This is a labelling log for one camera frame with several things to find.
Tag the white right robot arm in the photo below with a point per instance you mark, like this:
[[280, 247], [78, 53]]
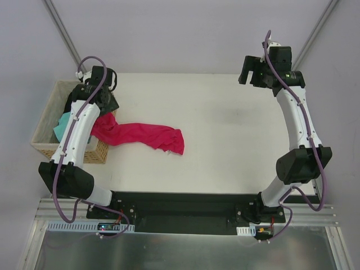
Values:
[[307, 156]]

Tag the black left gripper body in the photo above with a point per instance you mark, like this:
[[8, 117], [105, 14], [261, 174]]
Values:
[[71, 99]]

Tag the left white cable duct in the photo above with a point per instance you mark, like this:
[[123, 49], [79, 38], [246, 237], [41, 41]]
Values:
[[101, 227]]

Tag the aluminium frame post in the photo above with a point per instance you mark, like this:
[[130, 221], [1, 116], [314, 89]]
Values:
[[318, 27], [62, 30]]

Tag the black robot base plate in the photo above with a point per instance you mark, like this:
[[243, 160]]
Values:
[[189, 213]]

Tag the white cable duct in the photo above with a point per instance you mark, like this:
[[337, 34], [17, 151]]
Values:
[[246, 231], [101, 227]]

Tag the teal t shirt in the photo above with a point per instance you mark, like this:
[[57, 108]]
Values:
[[59, 130]]

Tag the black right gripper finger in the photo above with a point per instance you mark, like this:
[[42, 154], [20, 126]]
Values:
[[244, 76], [251, 63]]

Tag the right aluminium frame post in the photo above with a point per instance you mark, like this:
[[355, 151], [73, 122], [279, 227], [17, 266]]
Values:
[[318, 27]]

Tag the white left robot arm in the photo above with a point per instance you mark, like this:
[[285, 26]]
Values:
[[90, 99]]

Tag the left aluminium frame post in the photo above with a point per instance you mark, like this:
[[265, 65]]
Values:
[[62, 30]]

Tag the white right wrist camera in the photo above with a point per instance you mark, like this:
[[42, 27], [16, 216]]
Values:
[[267, 44]]

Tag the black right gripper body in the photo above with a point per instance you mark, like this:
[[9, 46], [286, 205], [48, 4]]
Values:
[[253, 73]]

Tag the wicker laundry basket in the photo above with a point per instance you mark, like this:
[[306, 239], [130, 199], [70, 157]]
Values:
[[44, 139]]

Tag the pink t shirt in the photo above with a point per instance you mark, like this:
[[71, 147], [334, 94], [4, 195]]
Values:
[[109, 131]]

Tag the right white cable duct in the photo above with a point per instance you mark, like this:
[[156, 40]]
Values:
[[246, 231]]

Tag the black t shirt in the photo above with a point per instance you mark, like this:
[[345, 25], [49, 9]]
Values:
[[68, 103]]

